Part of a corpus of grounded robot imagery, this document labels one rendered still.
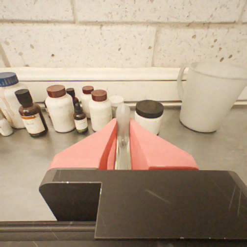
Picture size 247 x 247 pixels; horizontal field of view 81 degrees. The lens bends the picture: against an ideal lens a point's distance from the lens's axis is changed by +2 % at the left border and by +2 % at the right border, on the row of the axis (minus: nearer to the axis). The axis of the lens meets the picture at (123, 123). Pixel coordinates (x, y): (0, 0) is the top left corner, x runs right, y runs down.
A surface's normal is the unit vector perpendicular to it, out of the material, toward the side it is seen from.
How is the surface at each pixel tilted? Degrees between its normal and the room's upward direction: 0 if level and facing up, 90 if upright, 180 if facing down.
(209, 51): 90
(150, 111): 0
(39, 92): 90
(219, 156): 0
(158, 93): 90
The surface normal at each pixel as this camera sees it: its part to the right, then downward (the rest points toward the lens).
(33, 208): 0.01, -0.81
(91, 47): 0.05, 0.59
